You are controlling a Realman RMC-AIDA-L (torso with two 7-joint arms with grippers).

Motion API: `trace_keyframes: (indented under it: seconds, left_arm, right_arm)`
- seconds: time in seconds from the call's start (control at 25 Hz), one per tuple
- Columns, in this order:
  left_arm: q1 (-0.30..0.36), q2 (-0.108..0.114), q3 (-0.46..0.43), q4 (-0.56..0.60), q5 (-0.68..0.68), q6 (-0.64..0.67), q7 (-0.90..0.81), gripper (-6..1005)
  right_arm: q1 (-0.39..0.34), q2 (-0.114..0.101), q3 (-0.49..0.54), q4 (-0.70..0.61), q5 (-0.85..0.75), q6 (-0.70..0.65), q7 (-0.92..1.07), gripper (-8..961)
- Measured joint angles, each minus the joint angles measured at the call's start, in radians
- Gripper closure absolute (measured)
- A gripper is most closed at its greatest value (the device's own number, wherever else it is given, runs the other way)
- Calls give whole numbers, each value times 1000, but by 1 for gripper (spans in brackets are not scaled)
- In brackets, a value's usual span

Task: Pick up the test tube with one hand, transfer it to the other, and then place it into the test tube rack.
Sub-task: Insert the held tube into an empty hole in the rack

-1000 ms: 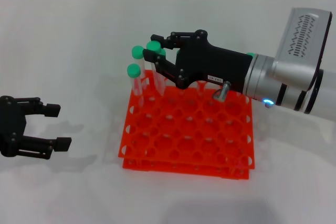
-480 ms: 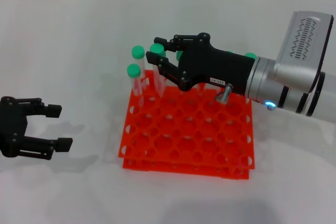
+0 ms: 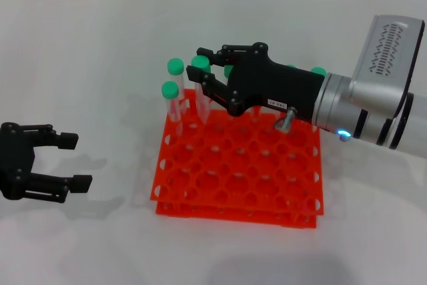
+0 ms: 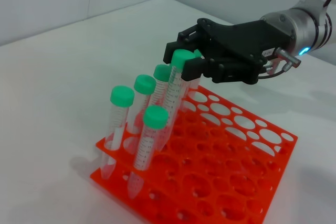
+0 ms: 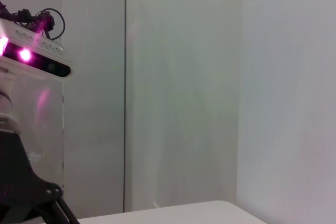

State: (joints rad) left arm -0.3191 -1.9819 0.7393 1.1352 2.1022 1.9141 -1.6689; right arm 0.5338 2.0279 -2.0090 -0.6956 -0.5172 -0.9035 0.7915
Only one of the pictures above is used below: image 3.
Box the grey right gripper cable plug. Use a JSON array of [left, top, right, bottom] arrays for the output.
[[272, 107, 298, 131]]

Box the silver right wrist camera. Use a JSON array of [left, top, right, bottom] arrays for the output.
[[352, 14, 426, 102]]

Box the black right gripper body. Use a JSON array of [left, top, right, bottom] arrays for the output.
[[226, 41, 327, 123]]

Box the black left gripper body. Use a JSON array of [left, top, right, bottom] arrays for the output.
[[0, 121, 37, 201]]

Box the orange plastic test tube rack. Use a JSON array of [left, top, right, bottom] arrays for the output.
[[149, 88, 325, 229]]

